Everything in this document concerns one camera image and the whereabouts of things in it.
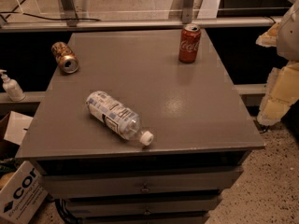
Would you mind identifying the red coke can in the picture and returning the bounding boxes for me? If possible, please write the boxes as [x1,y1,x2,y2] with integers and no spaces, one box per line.
[178,23,201,63]

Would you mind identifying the right grey metal post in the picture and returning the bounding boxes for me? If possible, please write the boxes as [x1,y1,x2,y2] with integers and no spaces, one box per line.
[181,0,194,24]

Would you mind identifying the white printed cardboard box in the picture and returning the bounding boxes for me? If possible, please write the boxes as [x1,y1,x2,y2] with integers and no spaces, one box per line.
[0,161,48,224]

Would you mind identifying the left grey metal post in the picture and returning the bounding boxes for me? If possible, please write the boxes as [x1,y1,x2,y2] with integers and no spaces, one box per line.
[61,0,78,27]

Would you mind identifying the black cable by wall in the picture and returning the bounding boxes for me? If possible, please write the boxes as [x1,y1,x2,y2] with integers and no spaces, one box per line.
[253,119,271,134]

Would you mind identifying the grey drawer cabinet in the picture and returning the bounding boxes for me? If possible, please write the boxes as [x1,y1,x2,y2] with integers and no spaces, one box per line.
[18,30,263,224]

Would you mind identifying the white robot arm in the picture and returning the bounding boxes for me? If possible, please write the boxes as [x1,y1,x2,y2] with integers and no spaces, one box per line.
[256,1,299,126]

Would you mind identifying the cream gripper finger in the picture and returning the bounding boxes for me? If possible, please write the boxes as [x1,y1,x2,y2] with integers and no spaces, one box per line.
[257,62,299,126]
[256,22,279,48]

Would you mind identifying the white pump dispenser bottle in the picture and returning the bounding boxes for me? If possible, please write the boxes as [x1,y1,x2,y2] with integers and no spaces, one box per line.
[0,69,25,102]

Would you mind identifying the gold soda can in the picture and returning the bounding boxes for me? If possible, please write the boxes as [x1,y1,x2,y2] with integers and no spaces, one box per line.
[51,42,78,74]

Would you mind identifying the black cable on floor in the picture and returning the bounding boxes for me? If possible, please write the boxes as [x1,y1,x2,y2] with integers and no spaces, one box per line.
[0,0,102,22]

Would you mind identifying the clear plastic water bottle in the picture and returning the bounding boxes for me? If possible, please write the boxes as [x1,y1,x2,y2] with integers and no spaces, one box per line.
[86,91,154,146]

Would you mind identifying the black cable under cabinet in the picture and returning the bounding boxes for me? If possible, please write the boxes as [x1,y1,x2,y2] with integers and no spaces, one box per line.
[54,199,82,224]

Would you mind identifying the open brown cardboard box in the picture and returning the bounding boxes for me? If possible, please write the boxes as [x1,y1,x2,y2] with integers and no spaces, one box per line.
[0,111,33,160]

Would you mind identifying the grey metal post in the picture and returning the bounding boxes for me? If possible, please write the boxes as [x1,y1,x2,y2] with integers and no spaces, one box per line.
[61,0,78,27]
[181,0,194,24]

